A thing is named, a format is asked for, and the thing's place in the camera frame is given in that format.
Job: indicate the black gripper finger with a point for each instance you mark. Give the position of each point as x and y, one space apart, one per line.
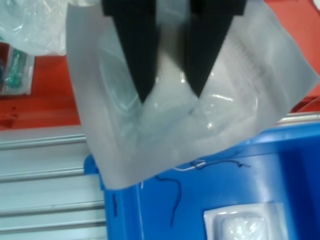
137 50
202 50

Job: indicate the white bandage pack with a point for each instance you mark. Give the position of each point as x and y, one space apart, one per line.
245 225
175 125

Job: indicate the red crate holding syringe packs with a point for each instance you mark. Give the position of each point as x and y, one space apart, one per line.
50 100

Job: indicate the clear pack with green syringe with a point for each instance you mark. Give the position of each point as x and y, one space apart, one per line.
32 25

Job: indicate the thin white thread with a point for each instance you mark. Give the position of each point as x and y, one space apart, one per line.
192 168

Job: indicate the flat pack with green item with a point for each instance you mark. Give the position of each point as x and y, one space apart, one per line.
17 70

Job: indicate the blue open-front storage bin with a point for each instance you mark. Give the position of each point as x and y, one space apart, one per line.
225 187

